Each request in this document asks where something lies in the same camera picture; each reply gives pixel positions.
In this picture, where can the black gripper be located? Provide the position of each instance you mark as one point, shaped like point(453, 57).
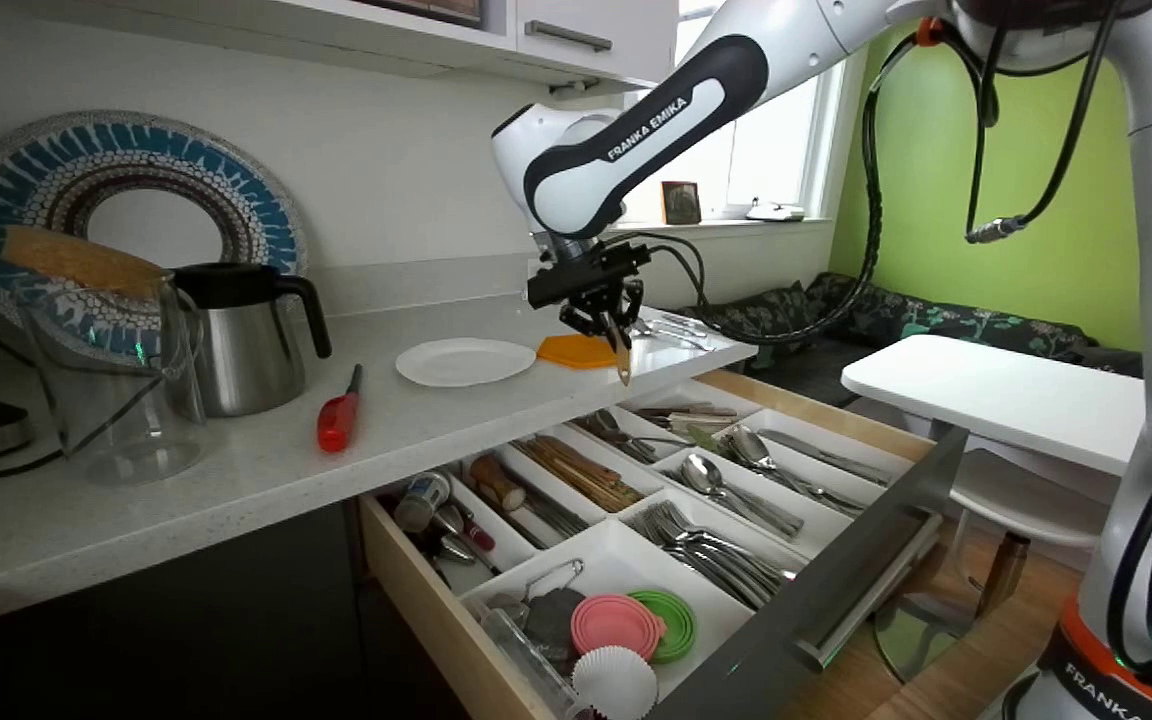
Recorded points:
point(601, 308)

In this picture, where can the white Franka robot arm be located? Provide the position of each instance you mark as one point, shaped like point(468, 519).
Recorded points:
point(628, 135)

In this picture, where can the wooden drawer dark front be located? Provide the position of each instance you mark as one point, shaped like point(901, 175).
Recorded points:
point(429, 624)

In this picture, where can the brown framed picture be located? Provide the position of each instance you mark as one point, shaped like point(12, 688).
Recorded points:
point(681, 201)

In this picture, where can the white paper plate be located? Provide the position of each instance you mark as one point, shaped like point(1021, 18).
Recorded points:
point(462, 363)

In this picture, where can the steel tablespoon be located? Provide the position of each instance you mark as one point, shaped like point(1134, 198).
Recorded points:
point(701, 474)

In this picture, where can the steel teaspoon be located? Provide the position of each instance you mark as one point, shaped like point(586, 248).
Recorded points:
point(744, 447)

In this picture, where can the bright window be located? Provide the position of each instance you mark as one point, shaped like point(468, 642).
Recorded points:
point(779, 161)

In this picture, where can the steel fork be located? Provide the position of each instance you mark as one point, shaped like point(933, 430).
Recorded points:
point(723, 554)

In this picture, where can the steel table knife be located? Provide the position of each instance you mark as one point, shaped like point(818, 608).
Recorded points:
point(828, 458)

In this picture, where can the dark floral cushion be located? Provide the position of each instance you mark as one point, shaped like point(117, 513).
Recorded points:
point(869, 322)

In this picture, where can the pink silicone lid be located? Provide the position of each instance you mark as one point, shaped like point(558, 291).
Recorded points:
point(615, 624)

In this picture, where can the grey felt pad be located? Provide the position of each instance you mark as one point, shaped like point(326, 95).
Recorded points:
point(554, 622)

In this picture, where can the green silicone lid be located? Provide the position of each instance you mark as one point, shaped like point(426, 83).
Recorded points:
point(677, 624)

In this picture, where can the white cutlery organizer tray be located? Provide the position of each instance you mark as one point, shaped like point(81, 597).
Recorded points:
point(723, 613)

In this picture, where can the steel coffee carafe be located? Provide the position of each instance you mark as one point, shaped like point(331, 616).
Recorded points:
point(248, 353)

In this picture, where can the white side table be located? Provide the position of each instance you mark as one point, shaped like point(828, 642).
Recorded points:
point(991, 394)

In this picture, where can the clear glass jar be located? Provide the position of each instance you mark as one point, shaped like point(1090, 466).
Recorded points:
point(123, 425)

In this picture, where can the dark lower cabinet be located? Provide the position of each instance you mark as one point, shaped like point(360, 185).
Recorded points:
point(177, 624)

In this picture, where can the wooden jar lid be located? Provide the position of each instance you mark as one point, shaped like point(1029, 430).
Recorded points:
point(77, 262)

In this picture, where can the blue patterned decorative plate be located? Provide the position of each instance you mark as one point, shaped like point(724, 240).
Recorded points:
point(30, 175)

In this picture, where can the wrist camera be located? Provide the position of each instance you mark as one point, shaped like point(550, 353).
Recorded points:
point(577, 281)

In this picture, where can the white wall cabinet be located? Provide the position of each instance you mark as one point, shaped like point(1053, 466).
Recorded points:
point(591, 45)

